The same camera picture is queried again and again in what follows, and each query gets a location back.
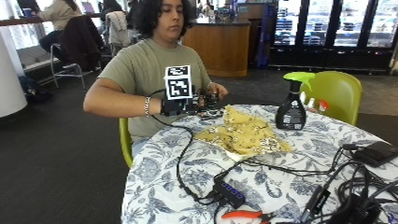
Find black flat box device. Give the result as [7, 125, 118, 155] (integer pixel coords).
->
[350, 140, 398, 168]

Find dark jacket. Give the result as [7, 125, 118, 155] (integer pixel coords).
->
[58, 14, 107, 72]

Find green plastic chair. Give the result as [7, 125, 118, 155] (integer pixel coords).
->
[119, 117, 136, 169]
[299, 70, 364, 127]

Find wooden bar ledge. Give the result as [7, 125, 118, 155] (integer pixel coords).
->
[0, 12, 104, 27]

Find blue floral white tablecloth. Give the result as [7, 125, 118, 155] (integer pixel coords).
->
[120, 104, 398, 224]

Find white cube of black markers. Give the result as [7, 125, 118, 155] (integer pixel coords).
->
[163, 64, 195, 101]

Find white jacket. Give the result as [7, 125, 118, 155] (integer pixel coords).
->
[104, 10, 135, 49]

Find black spray bottle green trigger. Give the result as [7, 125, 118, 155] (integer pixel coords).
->
[275, 71, 317, 132]

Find white spray bottle red trigger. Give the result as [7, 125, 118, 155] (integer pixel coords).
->
[305, 97, 332, 114]

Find bundle of black cables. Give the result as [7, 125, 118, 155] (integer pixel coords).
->
[241, 142, 398, 224]

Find silver chain bracelet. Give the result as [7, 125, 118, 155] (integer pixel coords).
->
[143, 95, 153, 117]

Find black usb hub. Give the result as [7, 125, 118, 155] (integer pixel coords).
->
[213, 178, 248, 210]

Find wooden counter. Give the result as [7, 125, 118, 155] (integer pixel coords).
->
[180, 18, 253, 78]

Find yellow patterned cloth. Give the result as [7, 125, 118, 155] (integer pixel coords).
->
[193, 105, 295, 157]

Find black glove cable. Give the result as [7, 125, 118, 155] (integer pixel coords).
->
[148, 88, 228, 206]

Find glass door display fridge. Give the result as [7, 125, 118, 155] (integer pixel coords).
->
[268, 0, 398, 75]

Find black cable adapter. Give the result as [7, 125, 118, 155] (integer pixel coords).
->
[299, 186, 332, 224]

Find orange handled pliers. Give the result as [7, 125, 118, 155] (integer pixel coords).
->
[220, 209, 276, 224]

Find the person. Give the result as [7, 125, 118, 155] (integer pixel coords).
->
[83, 0, 231, 161]

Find metal bar chair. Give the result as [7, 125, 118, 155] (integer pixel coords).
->
[48, 42, 104, 91]

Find white round column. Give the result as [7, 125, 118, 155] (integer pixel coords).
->
[0, 25, 28, 119]

